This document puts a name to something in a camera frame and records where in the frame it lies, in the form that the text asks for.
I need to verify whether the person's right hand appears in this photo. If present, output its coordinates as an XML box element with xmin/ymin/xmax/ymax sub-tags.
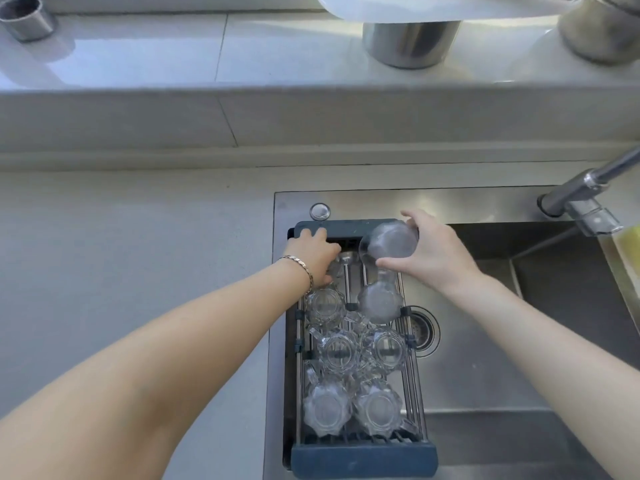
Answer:
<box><xmin>375</xmin><ymin>210</ymin><xmax>484</xmax><ymax>296</ymax></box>

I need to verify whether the person's left hand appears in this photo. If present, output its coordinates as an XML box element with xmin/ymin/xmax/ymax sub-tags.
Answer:
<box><xmin>286</xmin><ymin>227</ymin><xmax>342</xmax><ymax>290</ymax></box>

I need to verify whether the clear glass cup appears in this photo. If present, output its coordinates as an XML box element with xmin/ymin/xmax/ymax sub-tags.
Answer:
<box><xmin>326</xmin><ymin>252</ymin><xmax>347</xmax><ymax>291</ymax></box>

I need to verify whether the smooth clear glass tumbler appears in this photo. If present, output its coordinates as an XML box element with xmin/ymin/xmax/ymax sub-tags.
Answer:
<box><xmin>358</xmin><ymin>269</ymin><xmax>404</xmax><ymax>325</ymax></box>
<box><xmin>358</xmin><ymin>220</ymin><xmax>420</xmax><ymax>261</ymax></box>

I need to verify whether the person's left forearm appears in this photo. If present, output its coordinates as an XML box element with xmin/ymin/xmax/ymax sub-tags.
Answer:
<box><xmin>0</xmin><ymin>258</ymin><xmax>312</xmax><ymax>480</ymax></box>

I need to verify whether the person's right forearm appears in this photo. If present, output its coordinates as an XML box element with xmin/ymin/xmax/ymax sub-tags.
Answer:
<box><xmin>442</xmin><ymin>272</ymin><xmax>640</xmax><ymax>480</ymax></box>

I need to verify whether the faceted clear glass mug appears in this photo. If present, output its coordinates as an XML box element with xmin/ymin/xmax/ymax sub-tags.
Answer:
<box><xmin>353</xmin><ymin>377</ymin><xmax>406</xmax><ymax>438</ymax></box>
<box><xmin>364</xmin><ymin>322</ymin><xmax>412</xmax><ymax>376</ymax></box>
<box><xmin>306</xmin><ymin>325</ymin><xmax>368</xmax><ymax>378</ymax></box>
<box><xmin>304</xmin><ymin>288</ymin><xmax>348</xmax><ymax>326</ymax></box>
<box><xmin>302</xmin><ymin>367</ymin><xmax>355</xmax><ymax>438</ymax></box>

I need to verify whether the steel sink drain strainer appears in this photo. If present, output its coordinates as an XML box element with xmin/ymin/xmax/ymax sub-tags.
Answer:
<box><xmin>406</xmin><ymin>305</ymin><xmax>441</xmax><ymax>357</ymax></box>

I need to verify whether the stainless steel sink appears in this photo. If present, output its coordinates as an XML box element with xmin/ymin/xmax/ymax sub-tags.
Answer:
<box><xmin>264</xmin><ymin>186</ymin><xmax>640</xmax><ymax>480</ymax></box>

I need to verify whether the blue-grey dish drying rack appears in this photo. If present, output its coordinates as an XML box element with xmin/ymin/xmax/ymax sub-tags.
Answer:
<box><xmin>282</xmin><ymin>220</ymin><xmax>440</xmax><ymax>480</ymax></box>

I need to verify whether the chrome kitchen faucet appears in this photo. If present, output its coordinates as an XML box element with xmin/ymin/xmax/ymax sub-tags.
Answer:
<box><xmin>537</xmin><ymin>145</ymin><xmax>640</xmax><ymax>238</ymax></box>

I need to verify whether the yellow sponge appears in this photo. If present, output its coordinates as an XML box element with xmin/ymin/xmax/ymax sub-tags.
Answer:
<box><xmin>616</xmin><ymin>224</ymin><xmax>640</xmax><ymax>263</ymax></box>

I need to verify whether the large steel pot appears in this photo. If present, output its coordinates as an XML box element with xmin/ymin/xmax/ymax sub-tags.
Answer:
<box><xmin>557</xmin><ymin>0</ymin><xmax>640</xmax><ymax>65</ymax></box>

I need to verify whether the small steel cup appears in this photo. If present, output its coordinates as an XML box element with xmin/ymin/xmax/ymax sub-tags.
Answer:
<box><xmin>0</xmin><ymin>0</ymin><xmax>59</xmax><ymax>44</ymax></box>

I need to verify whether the gold chain bracelet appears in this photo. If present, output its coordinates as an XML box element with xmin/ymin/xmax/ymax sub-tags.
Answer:
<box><xmin>279</xmin><ymin>255</ymin><xmax>315</xmax><ymax>296</ymax></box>

